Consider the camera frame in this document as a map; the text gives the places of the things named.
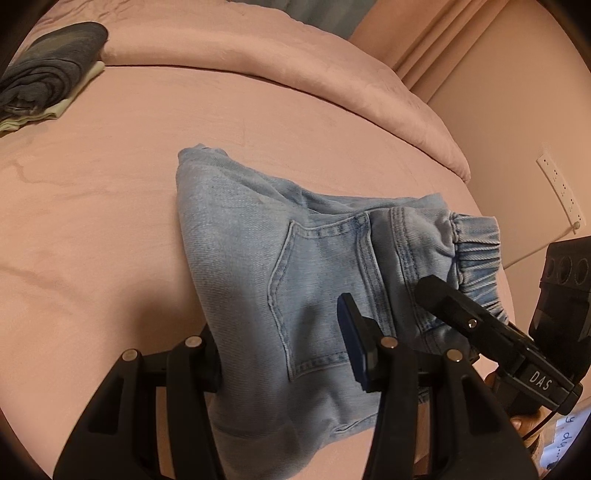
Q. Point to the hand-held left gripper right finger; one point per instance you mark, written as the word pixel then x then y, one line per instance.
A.
pixel 353 341

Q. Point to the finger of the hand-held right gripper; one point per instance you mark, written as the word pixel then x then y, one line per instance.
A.
pixel 443 300

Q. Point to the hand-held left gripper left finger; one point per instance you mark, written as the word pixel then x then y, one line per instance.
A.
pixel 210 369

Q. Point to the light blue denim pants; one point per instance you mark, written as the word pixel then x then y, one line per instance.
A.
pixel 258 258

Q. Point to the person's right hand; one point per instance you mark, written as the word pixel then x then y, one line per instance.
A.
pixel 524 423

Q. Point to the white handwritten paper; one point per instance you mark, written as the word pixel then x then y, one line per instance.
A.
pixel 570 438

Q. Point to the pink bed sheet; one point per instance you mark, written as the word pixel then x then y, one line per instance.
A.
pixel 115 207

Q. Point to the pink curtain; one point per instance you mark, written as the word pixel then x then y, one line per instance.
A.
pixel 415 37

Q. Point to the pink duvet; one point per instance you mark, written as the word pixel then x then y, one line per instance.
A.
pixel 277 60

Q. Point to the pale green folded cloth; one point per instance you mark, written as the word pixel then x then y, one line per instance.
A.
pixel 60 106

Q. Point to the blue curtain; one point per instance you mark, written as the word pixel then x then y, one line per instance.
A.
pixel 332 11

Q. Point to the dark folded jeans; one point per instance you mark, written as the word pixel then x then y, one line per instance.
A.
pixel 51 64

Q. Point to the white wall socket strip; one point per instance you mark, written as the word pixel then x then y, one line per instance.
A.
pixel 561 187

